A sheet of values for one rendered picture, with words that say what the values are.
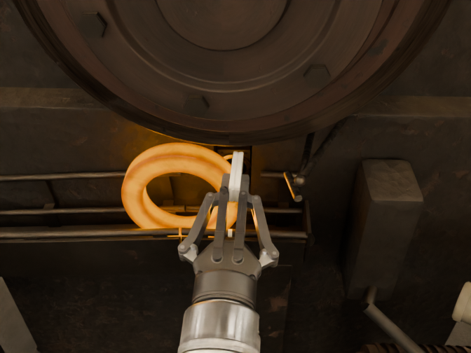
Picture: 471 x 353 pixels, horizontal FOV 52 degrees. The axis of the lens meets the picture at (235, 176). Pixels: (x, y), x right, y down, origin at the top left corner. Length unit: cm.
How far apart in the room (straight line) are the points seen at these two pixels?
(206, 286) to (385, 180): 32
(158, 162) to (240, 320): 27
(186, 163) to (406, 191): 31
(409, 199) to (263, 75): 32
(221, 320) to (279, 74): 26
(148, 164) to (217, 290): 23
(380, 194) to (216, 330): 31
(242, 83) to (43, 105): 38
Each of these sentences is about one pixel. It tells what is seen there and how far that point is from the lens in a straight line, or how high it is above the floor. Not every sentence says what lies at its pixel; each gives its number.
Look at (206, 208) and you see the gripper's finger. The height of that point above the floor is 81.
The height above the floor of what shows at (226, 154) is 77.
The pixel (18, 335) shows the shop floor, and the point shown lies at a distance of 160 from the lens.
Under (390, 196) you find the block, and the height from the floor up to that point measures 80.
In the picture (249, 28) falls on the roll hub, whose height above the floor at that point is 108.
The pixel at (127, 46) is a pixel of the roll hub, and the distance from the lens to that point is 47.
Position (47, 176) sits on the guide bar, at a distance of 84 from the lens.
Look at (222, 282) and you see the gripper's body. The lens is 55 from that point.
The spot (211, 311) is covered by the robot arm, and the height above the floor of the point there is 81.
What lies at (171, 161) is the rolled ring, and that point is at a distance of 68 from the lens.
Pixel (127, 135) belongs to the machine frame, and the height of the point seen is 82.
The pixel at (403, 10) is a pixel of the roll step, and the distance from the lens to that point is 54.
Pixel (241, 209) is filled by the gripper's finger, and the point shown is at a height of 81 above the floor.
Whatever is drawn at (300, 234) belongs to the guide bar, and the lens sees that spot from 74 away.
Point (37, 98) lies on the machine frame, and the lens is 80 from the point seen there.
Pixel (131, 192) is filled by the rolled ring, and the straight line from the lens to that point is 73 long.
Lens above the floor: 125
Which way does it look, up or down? 40 degrees down
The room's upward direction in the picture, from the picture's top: straight up
